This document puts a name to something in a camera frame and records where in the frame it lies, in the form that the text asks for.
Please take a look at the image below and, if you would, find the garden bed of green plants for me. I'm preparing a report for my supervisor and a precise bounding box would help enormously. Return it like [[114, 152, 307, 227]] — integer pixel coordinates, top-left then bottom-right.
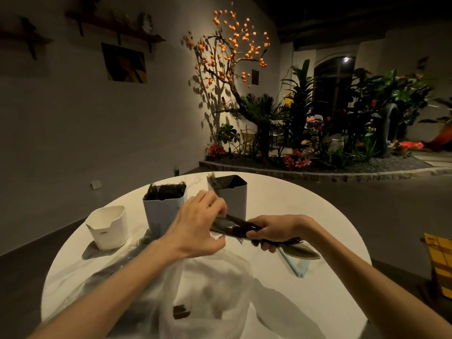
[[206, 56, 452, 170]]

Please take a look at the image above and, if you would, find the tree with orange fruits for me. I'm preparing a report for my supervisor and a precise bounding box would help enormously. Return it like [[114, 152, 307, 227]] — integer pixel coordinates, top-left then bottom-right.
[[182, 1, 272, 159]]

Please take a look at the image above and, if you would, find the person's right forearm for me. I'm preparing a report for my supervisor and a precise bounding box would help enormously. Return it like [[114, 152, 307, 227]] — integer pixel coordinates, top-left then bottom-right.
[[302, 219, 452, 339]]

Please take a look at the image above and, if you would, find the yellow slatted crate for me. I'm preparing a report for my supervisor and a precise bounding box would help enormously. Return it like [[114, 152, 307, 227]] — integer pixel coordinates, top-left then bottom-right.
[[420, 233, 452, 300]]

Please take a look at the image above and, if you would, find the clear plastic bag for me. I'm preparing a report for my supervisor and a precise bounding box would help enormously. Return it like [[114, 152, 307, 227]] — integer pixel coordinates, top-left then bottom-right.
[[42, 234, 318, 339]]

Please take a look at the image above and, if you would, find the person's right hand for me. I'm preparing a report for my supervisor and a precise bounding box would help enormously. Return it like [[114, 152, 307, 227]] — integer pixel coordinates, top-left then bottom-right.
[[245, 214, 315, 253]]

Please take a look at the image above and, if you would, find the dark yellow wall picture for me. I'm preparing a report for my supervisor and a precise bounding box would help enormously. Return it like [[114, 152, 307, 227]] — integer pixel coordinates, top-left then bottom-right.
[[101, 42, 148, 84]]

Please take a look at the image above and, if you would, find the light blue paper packet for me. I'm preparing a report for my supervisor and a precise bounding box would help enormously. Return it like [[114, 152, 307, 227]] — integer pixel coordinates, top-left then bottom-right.
[[277, 248, 310, 278]]

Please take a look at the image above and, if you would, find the arched dark doorway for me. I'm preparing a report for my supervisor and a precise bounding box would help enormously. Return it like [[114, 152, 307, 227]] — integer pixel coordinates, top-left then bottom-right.
[[313, 56, 356, 117]]

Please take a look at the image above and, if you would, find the person's left hand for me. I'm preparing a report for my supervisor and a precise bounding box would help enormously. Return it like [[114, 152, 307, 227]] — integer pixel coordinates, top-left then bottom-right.
[[165, 190, 228, 259]]

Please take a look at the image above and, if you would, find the person's left forearm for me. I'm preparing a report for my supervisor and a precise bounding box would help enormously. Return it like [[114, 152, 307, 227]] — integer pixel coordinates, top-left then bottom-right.
[[28, 236, 177, 339]]

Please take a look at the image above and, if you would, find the short white plastic container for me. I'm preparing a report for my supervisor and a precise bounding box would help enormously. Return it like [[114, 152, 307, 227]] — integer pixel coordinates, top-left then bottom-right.
[[86, 205, 129, 250]]

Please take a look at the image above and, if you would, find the bunch of dark plastic forks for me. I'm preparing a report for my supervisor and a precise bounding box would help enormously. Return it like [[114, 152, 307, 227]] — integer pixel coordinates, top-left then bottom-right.
[[144, 181, 187, 202]]

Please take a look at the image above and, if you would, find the long wooden wall shelf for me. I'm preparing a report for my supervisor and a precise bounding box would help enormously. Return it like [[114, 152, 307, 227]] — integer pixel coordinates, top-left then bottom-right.
[[65, 10, 166, 53]]

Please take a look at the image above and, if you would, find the bunch of dark plastic cutlery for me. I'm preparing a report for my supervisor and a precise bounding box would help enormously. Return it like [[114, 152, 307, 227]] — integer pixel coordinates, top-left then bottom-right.
[[210, 214, 321, 260]]

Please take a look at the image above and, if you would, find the tall white container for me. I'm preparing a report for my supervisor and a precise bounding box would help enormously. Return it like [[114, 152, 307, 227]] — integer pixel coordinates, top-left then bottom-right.
[[143, 189, 188, 240], [206, 174, 248, 223]]

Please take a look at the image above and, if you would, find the short wooden wall shelf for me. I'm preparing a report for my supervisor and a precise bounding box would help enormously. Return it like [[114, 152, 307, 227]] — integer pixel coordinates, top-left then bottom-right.
[[0, 17, 54, 61]]

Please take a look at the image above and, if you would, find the stone garden bed border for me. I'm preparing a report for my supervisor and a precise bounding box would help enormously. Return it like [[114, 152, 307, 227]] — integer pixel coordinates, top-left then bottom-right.
[[198, 159, 452, 183]]

